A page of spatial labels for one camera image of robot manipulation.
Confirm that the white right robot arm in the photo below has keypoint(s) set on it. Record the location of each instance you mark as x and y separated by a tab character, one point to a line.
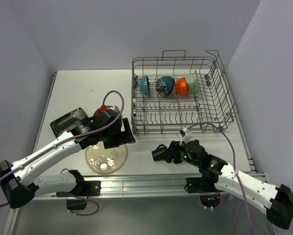
276	202

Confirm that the light green cup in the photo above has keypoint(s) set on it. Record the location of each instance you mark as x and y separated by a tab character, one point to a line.
192	84

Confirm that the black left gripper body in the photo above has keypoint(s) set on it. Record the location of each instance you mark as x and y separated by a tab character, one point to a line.
114	134

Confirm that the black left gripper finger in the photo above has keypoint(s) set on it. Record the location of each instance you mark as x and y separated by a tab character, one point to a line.
127	135
113	143

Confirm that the clear glass cup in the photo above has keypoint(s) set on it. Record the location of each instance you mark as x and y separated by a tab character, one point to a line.
101	164

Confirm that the blue ceramic bowl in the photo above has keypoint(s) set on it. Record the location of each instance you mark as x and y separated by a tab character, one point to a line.
144	85

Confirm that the red floral round plate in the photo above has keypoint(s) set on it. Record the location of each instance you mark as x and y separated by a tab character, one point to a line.
100	110

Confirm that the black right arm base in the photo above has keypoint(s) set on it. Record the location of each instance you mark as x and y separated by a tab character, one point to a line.
210	197

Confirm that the grey wire dish rack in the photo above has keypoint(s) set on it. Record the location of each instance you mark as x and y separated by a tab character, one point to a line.
211	108

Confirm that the black floral square plate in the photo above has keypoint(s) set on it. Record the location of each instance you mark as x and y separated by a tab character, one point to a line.
62	123

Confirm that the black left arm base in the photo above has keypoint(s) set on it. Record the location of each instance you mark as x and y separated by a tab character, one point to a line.
78	200

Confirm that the aluminium frame rail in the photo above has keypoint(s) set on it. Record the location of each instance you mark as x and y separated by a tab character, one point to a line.
132	205

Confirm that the dark brown mug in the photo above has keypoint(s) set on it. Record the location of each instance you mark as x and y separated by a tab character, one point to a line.
159	154

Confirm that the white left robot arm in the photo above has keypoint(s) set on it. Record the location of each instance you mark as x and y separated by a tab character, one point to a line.
22	180

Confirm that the dark bowl beige inside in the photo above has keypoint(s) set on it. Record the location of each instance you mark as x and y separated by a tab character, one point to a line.
165	85

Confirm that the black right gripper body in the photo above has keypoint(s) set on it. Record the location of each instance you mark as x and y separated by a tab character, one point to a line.
186	158

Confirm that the orange plastic bowl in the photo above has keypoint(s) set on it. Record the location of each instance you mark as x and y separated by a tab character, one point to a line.
181	87

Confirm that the large cream round plate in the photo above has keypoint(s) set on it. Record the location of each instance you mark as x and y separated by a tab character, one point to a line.
116	156

